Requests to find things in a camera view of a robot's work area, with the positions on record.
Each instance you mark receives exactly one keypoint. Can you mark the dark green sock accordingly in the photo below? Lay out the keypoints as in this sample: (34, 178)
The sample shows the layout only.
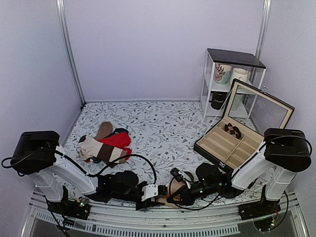
(118, 131)

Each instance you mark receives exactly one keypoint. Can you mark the cream white mug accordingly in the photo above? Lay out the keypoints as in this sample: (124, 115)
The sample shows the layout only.
(240, 74)

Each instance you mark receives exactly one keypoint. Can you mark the white frame glass shelf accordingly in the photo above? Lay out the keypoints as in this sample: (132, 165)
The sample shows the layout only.
(236, 59)

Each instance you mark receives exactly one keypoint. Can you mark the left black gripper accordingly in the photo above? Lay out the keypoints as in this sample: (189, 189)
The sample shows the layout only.
(148, 204)

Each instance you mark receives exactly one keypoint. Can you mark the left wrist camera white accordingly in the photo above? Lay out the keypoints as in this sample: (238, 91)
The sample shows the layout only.
(149, 191)

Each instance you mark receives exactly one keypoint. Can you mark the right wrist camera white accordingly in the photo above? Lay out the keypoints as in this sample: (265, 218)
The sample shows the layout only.
(181, 178)

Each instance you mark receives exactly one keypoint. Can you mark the black mug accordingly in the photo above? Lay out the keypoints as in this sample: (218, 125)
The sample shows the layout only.
(218, 99)

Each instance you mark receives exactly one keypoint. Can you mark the floral pattern mug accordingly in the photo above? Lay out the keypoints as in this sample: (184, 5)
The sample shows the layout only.
(222, 73)

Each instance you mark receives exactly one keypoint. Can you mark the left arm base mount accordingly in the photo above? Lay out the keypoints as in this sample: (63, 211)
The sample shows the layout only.
(78, 208)

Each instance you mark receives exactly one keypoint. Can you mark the black compartment organizer box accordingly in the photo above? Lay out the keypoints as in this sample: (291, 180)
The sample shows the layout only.
(256, 113)

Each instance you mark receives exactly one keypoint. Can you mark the pale green mug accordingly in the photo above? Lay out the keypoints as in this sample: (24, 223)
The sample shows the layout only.
(236, 102)

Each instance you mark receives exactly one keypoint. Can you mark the beige striped ribbed sock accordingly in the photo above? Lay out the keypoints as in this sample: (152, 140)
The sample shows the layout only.
(170, 204)

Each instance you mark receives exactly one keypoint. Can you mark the tan brown sock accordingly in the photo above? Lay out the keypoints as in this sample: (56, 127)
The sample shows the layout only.
(105, 129)

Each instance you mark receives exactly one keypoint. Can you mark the brown argyle rolled sock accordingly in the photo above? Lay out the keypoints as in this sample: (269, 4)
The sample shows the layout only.
(232, 130)

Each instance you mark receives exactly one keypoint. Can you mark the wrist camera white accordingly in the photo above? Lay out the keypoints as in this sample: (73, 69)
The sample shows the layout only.
(149, 191)
(181, 178)

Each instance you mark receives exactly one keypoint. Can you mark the brown beige block sock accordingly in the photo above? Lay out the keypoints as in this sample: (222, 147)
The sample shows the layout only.
(91, 148)

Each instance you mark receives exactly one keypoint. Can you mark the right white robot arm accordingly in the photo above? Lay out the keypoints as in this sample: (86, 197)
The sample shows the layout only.
(287, 150)

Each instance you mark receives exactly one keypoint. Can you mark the red sock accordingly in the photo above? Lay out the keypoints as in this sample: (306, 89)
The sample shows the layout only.
(121, 141)

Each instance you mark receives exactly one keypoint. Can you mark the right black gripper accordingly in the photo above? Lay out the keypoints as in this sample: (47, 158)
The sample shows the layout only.
(187, 200)

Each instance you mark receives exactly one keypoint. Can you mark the floral tablecloth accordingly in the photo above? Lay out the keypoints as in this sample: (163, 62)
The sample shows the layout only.
(162, 136)

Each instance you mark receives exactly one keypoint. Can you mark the aluminium front rail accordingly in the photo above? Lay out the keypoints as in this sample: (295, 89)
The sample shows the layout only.
(120, 219)

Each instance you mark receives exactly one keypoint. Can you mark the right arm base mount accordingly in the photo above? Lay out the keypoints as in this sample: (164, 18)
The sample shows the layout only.
(262, 208)

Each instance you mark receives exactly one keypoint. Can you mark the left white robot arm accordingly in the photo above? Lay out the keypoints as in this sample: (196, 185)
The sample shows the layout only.
(39, 155)

